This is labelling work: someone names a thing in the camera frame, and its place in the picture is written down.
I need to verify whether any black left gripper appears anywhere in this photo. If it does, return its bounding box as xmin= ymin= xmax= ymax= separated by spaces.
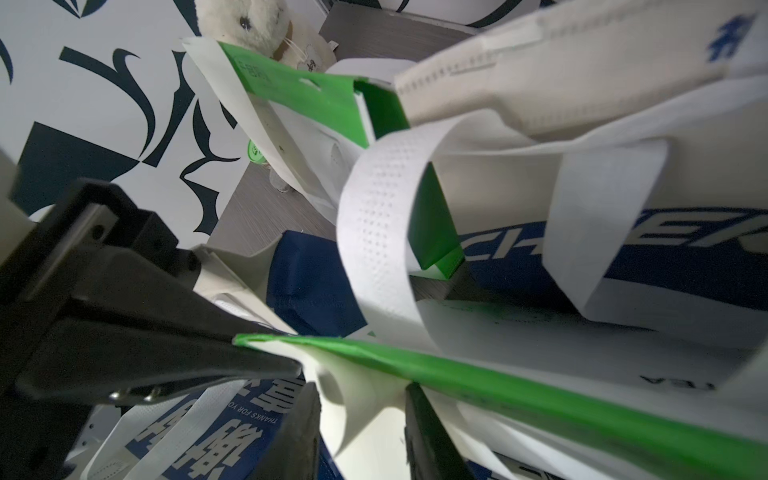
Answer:
xmin=1 ymin=181 xmax=301 ymax=479

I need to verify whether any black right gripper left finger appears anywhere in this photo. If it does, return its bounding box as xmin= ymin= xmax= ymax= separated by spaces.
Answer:
xmin=247 ymin=382 xmax=321 ymax=480

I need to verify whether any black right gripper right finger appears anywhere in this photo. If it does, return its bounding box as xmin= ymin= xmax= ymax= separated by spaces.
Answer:
xmin=404 ymin=383 xmax=474 ymax=480

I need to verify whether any white receipt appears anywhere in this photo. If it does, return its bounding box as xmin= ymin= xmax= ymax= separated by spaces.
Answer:
xmin=242 ymin=338 xmax=411 ymax=479

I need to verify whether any blue white takeout bag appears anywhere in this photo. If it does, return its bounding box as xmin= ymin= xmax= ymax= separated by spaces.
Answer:
xmin=266 ymin=0 xmax=768 ymax=349
xmin=66 ymin=377 xmax=341 ymax=479

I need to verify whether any green white right takeout bag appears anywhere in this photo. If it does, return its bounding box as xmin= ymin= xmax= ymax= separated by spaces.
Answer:
xmin=233 ymin=295 xmax=767 ymax=479

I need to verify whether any green white takeout bag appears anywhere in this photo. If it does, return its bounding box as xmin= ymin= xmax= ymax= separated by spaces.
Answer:
xmin=183 ymin=37 xmax=464 ymax=280
xmin=233 ymin=295 xmax=767 ymax=479

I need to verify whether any green white left takeout bag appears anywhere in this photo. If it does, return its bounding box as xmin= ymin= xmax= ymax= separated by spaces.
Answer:
xmin=183 ymin=37 xmax=464 ymax=280

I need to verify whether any white plush bear toy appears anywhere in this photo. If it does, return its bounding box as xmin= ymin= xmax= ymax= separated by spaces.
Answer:
xmin=195 ymin=0 xmax=337 ymax=72

